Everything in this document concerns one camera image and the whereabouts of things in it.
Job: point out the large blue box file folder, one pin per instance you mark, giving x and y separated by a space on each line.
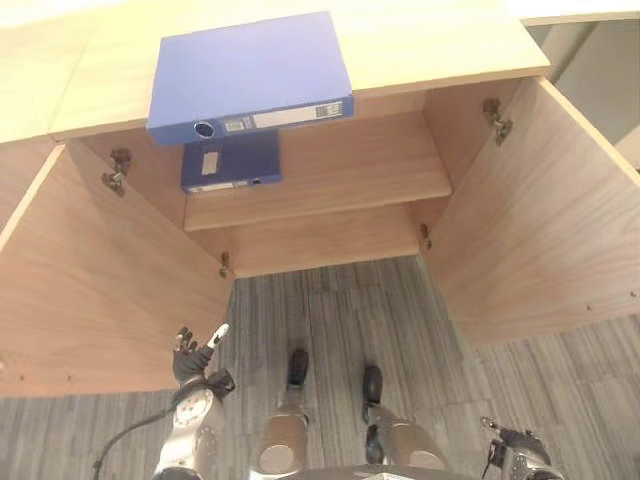
250 70

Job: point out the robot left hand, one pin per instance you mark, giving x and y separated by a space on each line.
189 366

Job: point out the dark robot torso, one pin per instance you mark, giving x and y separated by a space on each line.
370 474

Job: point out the dark blue box file folder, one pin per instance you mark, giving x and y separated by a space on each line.
240 162

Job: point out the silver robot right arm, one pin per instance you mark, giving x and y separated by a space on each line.
532 465

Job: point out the wooden cabinet door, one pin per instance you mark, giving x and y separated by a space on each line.
540 220
100 290

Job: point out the wooden office cabinet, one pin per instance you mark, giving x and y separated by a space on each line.
410 45

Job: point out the silver robot left leg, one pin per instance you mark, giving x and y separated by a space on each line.
285 425

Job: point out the wooden right cabinet door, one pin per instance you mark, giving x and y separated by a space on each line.
540 220

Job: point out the bronze cabinet door hinge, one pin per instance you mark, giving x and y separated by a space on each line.
426 237
225 265
497 122
118 172

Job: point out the wooden left cabinet door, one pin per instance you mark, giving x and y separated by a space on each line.
100 290

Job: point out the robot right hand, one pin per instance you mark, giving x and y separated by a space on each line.
520 440

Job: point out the wooden cabinet shelf board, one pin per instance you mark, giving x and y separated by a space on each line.
350 170

